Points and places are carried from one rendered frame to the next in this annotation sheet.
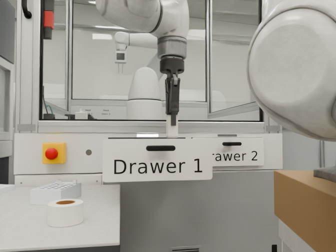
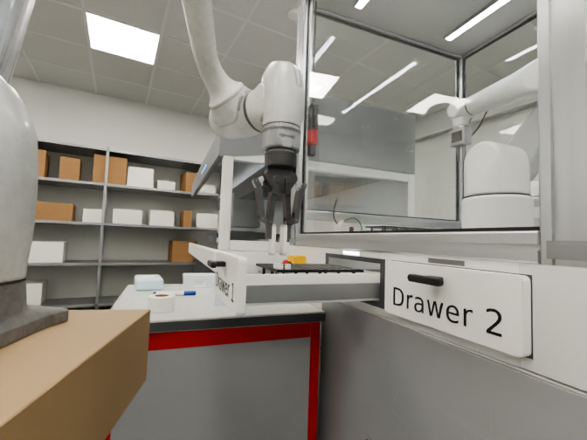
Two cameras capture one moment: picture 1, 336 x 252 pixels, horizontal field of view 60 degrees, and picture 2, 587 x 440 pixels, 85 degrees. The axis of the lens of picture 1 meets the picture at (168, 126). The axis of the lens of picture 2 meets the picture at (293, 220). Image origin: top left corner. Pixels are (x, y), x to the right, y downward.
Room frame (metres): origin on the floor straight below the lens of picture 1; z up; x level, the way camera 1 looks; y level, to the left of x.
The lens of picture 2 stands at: (0.76, -0.74, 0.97)
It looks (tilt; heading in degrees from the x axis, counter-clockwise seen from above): 4 degrees up; 77
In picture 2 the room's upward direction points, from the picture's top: 2 degrees clockwise
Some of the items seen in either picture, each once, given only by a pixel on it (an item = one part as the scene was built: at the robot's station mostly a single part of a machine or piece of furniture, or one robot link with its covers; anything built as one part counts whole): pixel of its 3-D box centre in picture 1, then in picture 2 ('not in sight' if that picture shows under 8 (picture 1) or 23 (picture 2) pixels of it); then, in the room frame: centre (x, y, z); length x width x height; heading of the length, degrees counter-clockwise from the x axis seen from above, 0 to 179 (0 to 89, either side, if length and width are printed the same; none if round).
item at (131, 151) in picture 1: (158, 159); (228, 278); (0.77, 0.02, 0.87); 0.29 x 0.02 x 0.11; 99
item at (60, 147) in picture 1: (54, 153); (295, 264); (1.02, 0.40, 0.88); 0.07 x 0.05 x 0.07; 99
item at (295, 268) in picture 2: not in sight; (307, 278); (0.97, 0.06, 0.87); 0.22 x 0.18 x 0.06; 9
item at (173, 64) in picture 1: (172, 74); (279, 172); (0.88, -0.01, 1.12); 0.08 x 0.07 x 0.09; 9
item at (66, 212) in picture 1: (65, 212); (161, 302); (0.60, 0.21, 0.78); 0.07 x 0.07 x 0.04
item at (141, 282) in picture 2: not in sight; (148, 282); (0.49, 0.61, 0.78); 0.15 x 0.10 x 0.04; 105
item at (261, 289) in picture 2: not in sight; (309, 280); (0.98, 0.06, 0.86); 0.40 x 0.26 x 0.06; 9
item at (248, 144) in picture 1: (228, 151); (441, 298); (1.14, -0.24, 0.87); 0.29 x 0.02 x 0.11; 99
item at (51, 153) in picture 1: (51, 153); not in sight; (0.99, 0.39, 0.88); 0.04 x 0.03 x 0.04; 99
